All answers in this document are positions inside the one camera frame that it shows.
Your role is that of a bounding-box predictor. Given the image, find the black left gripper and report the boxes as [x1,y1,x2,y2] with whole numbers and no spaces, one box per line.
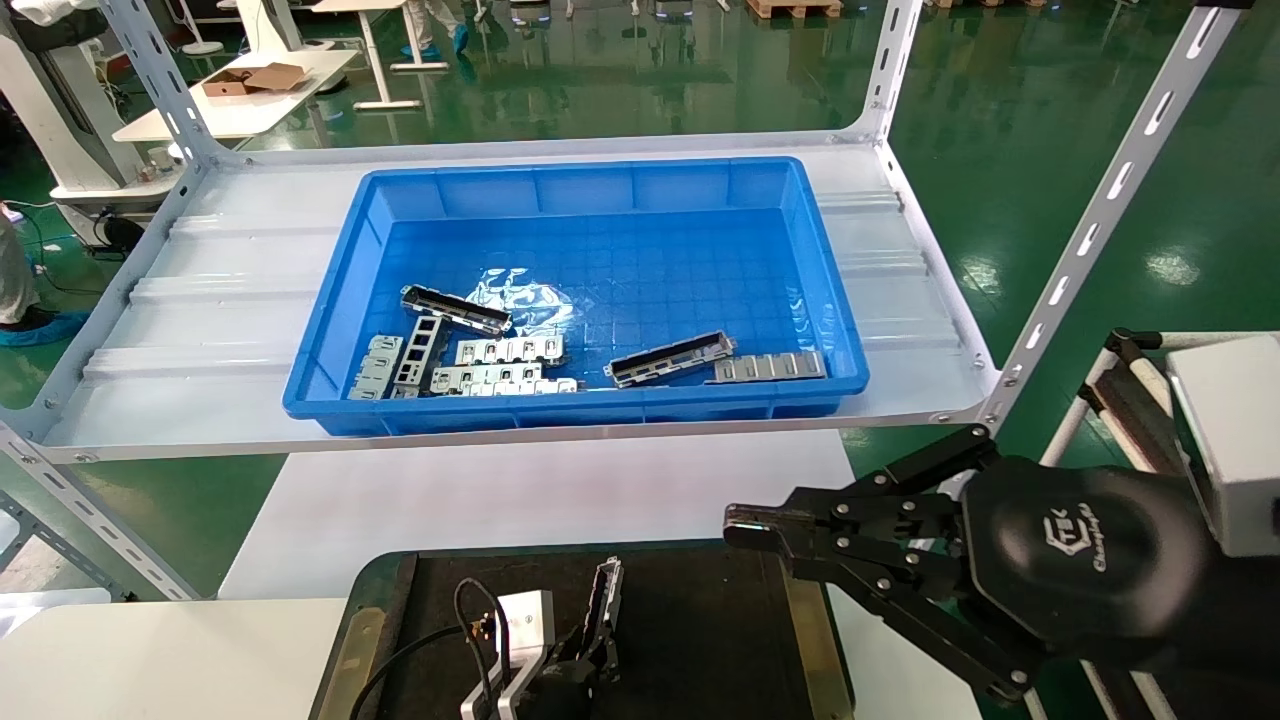
[515,625,627,720]

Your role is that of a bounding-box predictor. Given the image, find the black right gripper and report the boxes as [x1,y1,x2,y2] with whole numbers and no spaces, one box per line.
[723,424,1280,708]

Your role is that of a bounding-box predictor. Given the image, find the long black metal channel part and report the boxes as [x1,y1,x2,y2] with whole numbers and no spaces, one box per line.
[399,284,514,339]
[604,331,739,390]
[583,556,627,669]

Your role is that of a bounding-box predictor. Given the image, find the black container with brass edges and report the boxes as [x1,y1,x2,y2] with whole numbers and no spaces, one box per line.
[308,536,857,720]

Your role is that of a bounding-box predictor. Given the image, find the clear crumpled plastic bag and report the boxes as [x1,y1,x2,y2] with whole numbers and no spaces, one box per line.
[465,265,578,338]

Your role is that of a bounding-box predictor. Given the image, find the blue plastic bin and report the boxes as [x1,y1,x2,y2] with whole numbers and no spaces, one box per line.
[282,156,870,439]

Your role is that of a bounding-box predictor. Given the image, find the white perforated metal shelf rack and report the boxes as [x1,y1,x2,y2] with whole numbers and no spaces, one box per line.
[0,0,1257,603]

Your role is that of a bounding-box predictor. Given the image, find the wooden pallet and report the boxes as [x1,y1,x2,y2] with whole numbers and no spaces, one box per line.
[745,0,842,20]

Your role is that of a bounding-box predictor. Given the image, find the white desk with T legs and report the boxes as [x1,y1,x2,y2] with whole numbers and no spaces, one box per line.
[310,0,447,112]

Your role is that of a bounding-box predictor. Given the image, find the walking person blue shoe covers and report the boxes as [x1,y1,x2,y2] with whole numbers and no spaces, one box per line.
[400,0,472,60]

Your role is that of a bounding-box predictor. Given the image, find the open flat cardboard box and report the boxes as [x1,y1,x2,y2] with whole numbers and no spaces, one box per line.
[200,62,310,99]

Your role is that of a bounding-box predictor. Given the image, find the person with blue shoe covers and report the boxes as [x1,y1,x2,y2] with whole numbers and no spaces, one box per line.
[0,213,93,348]

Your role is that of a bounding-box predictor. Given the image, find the white round base stand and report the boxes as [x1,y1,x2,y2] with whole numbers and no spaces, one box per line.
[178,0,227,57]

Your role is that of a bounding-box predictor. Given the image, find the white machine column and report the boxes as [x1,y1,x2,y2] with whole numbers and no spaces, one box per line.
[0,0,187,217]

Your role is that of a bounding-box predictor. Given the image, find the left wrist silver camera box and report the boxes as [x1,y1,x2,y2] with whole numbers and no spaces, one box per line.
[459,589,556,720]

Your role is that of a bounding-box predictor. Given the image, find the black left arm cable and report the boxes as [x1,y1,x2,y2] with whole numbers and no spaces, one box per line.
[348,577,513,720]

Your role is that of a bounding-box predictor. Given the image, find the right wrist grey camera box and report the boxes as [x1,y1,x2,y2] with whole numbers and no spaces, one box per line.
[1165,334,1280,558]

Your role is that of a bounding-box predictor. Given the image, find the dark grey slotted bracket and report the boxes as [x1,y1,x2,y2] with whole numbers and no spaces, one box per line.
[389,314,452,399]

